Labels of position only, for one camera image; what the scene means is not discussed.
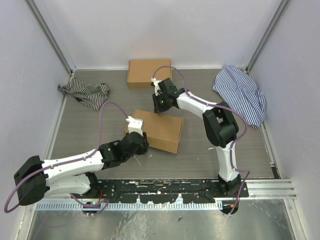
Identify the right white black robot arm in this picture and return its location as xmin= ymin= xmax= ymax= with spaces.
xmin=151 ymin=78 xmax=241 ymax=198

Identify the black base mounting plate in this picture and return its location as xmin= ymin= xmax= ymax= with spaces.
xmin=71 ymin=179 xmax=237 ymax=204

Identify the left aluminium corner post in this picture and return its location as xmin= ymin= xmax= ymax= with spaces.
xmin=25 ymin=0 xmax=76 ymax=74

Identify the folded brown cardboard box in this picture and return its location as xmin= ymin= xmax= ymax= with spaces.
xmin=127 ymin=58 xmax=171 ymax=89

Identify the black white striped cloth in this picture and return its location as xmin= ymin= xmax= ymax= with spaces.
xmin=57 ymin=76 xmax=111 ymax=112

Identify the blue white striped cloth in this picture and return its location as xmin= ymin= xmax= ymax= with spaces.
xmin=212 ymin=65 xmax=267 ymax=129

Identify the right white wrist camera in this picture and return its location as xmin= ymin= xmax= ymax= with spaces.
xmin=151 ymin=77 xmax=162 ymax=96

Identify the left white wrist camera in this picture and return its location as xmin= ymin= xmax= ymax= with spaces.
xmin=126 ymin=116 xmax=143 ymax=136

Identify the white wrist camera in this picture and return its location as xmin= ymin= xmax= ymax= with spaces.
xmin=151 ymin=77 xmax=162 ymax=96
xmin=126 ymin=116 xmax=143 ymax=136

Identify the right aluminium corner post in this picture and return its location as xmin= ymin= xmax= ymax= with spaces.
xmin=245 ymin=0 xmax=292 ymax=73

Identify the aluminium rail front bar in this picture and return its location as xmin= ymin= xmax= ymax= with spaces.
xmin=24 ymin=179 xmax=297 ymax=201

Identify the grey slotted cable duct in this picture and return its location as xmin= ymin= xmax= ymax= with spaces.
xmin=35 ymin=200 xmax=223 ymax=211

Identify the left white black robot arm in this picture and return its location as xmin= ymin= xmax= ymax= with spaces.
xmin=13 ymin=132 xmax=149 ymax=206

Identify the aluminium corner post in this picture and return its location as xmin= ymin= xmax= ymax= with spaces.
xmin=25 ymin=0 xmax=76 ymax=74
xmin=245 ymin=0 xmax=292 ymax=73

